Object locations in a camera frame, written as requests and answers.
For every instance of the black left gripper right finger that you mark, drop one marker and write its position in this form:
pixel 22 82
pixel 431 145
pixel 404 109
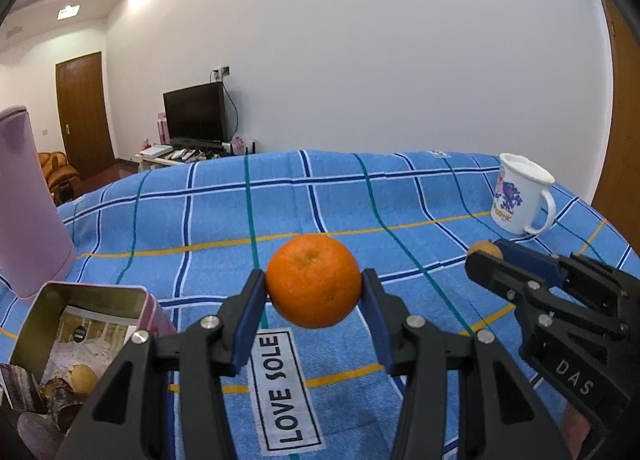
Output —
pixel 501 416

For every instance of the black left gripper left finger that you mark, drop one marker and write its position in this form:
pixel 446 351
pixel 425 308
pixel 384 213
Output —
pixel 200 379

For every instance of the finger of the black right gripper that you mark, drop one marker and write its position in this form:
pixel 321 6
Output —
pixel 589 282
pixel 545 313

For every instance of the small brown round fruit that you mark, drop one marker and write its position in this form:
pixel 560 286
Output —
pixel 487 247

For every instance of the orange mandarin back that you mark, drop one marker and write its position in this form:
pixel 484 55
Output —
pixel 313 281

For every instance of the purple round turnip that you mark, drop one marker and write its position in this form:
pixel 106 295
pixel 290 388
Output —
pixel 40 435

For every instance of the person's right hand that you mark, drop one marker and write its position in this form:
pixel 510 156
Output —
pixel 581 437

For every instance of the white paper leaflet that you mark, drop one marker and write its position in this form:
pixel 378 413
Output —
pixel 85 337

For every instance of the white enamel mug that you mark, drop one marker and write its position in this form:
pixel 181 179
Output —
pixel 523 203

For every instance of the pink rectangular tin box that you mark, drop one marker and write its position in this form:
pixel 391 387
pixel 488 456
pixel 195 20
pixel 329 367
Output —
pixel 23 373

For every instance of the pink electric kettle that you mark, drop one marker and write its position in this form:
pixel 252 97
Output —
pixel 35 245

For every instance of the blue plaid tablecloth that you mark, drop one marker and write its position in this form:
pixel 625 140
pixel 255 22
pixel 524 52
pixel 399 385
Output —
pixel 191 234

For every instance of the orange leather armchair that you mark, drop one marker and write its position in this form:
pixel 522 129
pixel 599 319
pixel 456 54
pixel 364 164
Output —
pixel 63 180

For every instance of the white tv stand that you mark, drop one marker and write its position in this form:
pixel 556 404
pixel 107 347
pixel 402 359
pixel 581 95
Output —
pixel 155 156

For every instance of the black television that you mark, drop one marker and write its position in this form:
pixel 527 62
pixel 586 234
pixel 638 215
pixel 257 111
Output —
pixel 197 112

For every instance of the brown wooden door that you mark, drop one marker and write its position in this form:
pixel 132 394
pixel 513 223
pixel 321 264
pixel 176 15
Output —
pixel 82 114

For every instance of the wall power socket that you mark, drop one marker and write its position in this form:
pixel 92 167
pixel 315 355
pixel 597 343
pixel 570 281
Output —
pixel 221 72

